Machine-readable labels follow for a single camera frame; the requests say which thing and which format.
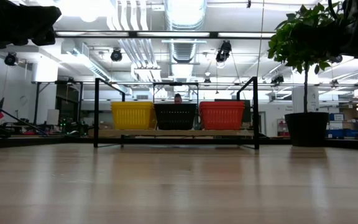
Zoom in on black metal rack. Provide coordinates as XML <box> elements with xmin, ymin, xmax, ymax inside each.
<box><xmin>34</xmin><ymin>80</ymin><xmax>84</xmax><ymax>125</ymax></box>

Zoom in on black metal rig frame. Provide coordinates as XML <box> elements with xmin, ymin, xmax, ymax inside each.
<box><xmin>0</xmin><ymin>136</ymin><xmax>358</xmax><ymax>151</ymax></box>

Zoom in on orange slotted plastic basket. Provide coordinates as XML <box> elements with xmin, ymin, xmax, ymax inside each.
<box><xmin>200</xmin><ymin>107</ymin><xmax>245</xmax><ymax>131</ymax></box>
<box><xmin>199</xmin><ymin>104</ymin><xmax>246</xmax><ymax>109</ymax></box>
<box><xmin>199</xmin><ymin>101</ymin><xmax>246</xmax><ymax>106</ymax></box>

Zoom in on long black left arm cable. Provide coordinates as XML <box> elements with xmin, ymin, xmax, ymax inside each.
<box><xmin>0</xmin><ymin>95</ymin><xmax>48</xmax><ymax>137</ymax></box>

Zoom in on black frame wooden shelf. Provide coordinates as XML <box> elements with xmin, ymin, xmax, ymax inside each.
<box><xmin>93</xmin><ymin>76</ymin><xmax>260</xmax><ymax>151</ymax></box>

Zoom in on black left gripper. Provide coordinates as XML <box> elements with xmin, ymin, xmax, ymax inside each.
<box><xmin>0</xmin><ymin>0</ymin><xmax>63</xmax><ymax>52</ymax></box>

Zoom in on green potted plant black pot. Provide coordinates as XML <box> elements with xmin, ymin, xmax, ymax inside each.
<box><xmin>267</xmin><ymin>2</ymin><xmax>351</xmax><ymax>147</ymax></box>

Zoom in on blue storage bins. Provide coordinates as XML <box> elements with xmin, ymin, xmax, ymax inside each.
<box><xmin>328</xmin><ymin>112</ymin><xmax>358</xmax><ymax>139</ymax></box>

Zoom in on silver ceiling duct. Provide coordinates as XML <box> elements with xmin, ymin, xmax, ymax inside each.
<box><xmin>163</xmin><ymin>0</ymin><xmax>208</xmax><ymax>31</ymax></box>

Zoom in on overhead frame bar with lights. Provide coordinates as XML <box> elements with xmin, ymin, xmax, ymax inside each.
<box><xmin>53</xmin><ymin>30</ymin><xmax>279</xmax><ymax>40</ymax></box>

